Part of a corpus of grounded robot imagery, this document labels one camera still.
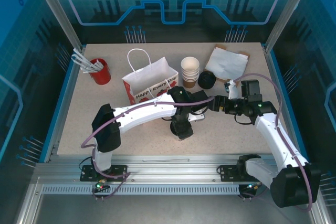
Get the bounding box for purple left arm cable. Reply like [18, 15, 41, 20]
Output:
[80, 95, 217, 202]

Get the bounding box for aluminium front rail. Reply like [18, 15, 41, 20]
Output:
[34, 154, 317, 184]

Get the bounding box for blue aluminium side rail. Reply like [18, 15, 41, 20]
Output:
[262, 42, 310, 163]
[38, 45, 87, 164]

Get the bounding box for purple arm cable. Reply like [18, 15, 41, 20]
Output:
[80, 95, 217, 202]
[232, 73, 314, 213]

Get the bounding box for slotted grey cable duct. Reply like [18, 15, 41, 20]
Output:
[41, 184, 242, 196]

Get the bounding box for red straw holder cup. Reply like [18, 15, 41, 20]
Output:
[89, 58, 112, 85]

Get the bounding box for brown paper cup stack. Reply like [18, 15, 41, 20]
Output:
[180, 56, 201, 89]

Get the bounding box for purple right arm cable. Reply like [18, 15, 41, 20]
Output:
[232, 73, 314, 213]

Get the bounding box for black cup lid stack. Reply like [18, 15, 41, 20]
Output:
[197, 71, 217, 90]

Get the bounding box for white paper napkin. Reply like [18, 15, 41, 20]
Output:
[204, 47, 249, 79]

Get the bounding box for red flower print paper bag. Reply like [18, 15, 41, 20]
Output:
[121, 48, 180, 106]

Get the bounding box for aluminium frame post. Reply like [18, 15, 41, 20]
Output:
[29, 0, 86, 51]
[264, 0, 309, 53]

